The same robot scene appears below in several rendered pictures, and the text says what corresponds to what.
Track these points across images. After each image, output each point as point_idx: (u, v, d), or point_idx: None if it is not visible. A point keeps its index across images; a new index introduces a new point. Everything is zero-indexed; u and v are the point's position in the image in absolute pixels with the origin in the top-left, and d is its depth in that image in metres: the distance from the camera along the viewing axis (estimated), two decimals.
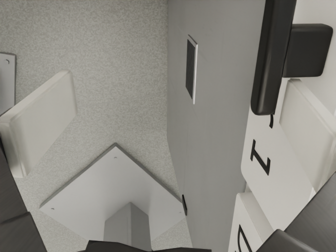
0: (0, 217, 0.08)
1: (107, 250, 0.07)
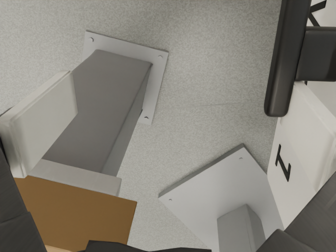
0: (0, 217, 0.08)
1: (107, 250, 0.07)
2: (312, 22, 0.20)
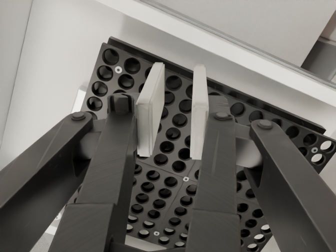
0: (96, 197, 0.09)
1: (107, 250, 0.07)
2: None
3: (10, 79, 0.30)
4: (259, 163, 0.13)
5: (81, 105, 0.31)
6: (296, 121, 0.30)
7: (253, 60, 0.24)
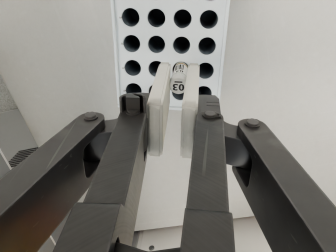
0: (104, 197, 0.09)
1: (107, 250, 0.07)
2: None
3: None
4: (246, 162, 0.13)
5: None
6: None
7: None
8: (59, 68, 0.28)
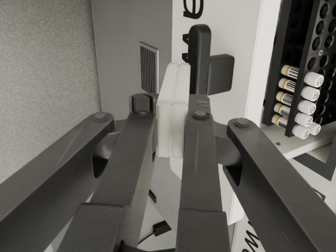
0: (110, 197, 0.09)
1: (107, 250, 0.07)
2: None
3: None
4: (236, 161, 0.13)
5: None
6: None
7: None
8: None
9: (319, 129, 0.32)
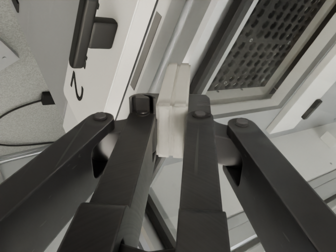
0: (110, 197, 0.09)
1: (107, 250, 0.07)
2: None
3: None
4: (236, 161, 0.13)
5: None
6: None
7: None
8: None
9: None
